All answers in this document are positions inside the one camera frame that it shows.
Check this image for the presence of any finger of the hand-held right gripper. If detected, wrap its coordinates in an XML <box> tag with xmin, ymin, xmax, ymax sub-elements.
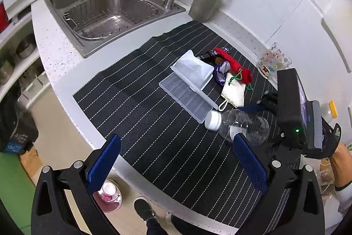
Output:
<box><xmin>238</xmin><ymin>91</ymin><xmax>279</xmax><ymax>115</ymax></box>
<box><xmin>271</xmin><ymin>139</ymin><xmax>302</xmax><ymax>167</ymax></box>

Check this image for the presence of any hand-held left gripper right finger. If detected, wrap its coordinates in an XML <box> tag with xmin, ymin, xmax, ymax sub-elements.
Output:
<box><xmin>233</xmin><ymin>133</ymin><xmax>325</xmax><ymax>235</ymax></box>

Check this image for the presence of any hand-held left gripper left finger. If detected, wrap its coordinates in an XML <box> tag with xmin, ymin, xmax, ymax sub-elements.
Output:
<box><xmin>31</xmin><ymin>134</ymin><xmax>122</xmax><ymax>235</ymax></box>

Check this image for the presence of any clear plastic bottle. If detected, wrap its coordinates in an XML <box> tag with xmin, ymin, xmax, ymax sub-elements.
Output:
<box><xmin>205</xmin><ymin>109</ymin><xmax>270</xmax><ymax>146</ymax></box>

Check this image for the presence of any person's right forearm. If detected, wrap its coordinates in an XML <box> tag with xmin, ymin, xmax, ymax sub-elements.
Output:
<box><xmin>329</xmin><ymin>142</ymin><xmax>352</xmax><ymax>215</ymax></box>

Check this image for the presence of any person's right hand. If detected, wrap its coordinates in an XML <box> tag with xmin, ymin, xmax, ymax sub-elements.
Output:
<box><xmin>320</xmin><ymin>118</ymin><xmax>342</xmax><ymax>155</ymax></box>

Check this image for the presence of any white loofah sponge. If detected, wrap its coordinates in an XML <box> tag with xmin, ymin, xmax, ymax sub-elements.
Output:
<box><xmin>218</xmin><ymin>72</ymin><xmax>246</xmax><ymax>111</ymax></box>

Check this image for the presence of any white bottle yellow cap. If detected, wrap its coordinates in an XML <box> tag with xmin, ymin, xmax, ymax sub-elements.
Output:
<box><xmin>320</xmin><ymin>100</ymin><xmax>337</xmax><ymax>124</ymax></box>

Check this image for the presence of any printed glass cup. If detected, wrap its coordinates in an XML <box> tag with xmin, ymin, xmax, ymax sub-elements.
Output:
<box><xmin>257</xmin><ymin>42</ymin><xmax>292</xmax><ymax>78</ymax></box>

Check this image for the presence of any clear drinking glass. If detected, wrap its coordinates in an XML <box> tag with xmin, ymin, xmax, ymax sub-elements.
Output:
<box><xmin>316</xmin><ymin>158</ymin><xmax>336</xmax><ymax>197</ymax></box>

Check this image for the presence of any red cloth pouch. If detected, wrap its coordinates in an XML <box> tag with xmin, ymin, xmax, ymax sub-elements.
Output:
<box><xmin>214</xmin><ymin>47</ymin><xmax>253</xmax><ymax>84</ymax></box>

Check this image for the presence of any purple foil wrapper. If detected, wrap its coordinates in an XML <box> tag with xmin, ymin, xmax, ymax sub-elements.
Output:
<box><xmin>214</xmin><ymin>61</ymin><xmax>231</xmax><ymax>86</ymax></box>

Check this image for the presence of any person's black shoe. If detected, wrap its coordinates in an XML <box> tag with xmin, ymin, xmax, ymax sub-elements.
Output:
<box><xmin>134</xmin><ymin>196</ymin><xmax>156</xmax><ymax>222</ymax></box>

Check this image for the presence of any black striped mat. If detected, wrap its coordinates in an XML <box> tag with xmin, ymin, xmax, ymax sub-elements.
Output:
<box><xmin>73</xmin><ymin>22</ymin><xmax>292</xmax><ymax>234</ymax></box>

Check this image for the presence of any cardboard box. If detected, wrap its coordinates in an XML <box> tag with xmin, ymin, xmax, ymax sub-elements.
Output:
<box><xmin>20</xmin><ymin>146</ymin><xmax>42</xmax><ymax>178</ymax></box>

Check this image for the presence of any clear plastic hinged box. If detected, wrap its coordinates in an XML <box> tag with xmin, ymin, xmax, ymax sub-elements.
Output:
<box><xmin>159</xmin><ymin>50</ymin><xmax>218</xmax><ymax>123</ymax></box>

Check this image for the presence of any black bag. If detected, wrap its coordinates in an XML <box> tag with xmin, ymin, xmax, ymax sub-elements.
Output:
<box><xmin>0</xmin><ymin>83</ymin><xmax>39</xmax><ymax>153</ymax></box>

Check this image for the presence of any metal bowl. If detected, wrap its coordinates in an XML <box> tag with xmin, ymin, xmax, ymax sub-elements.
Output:
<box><xmin>0</xmin><ymin>57</ymin><xmax>16</xmax><ymax>86</ymax></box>
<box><xmin>16</xmin><ymin>34</ymin><xmax>37</xmax><ymax>59</ymax></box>

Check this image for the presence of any red plastic object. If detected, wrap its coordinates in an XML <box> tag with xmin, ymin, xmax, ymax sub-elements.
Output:
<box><xmin>0</xmin><ymin>1</ymin><xmax>7</xmax><ymax>32</ymax></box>

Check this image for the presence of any wire sink rack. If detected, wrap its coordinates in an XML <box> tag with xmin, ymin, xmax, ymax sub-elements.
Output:
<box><xmin>64</xmin><ymin>0</ymin><xmax>161</xmax><ymax>40</ymax></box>

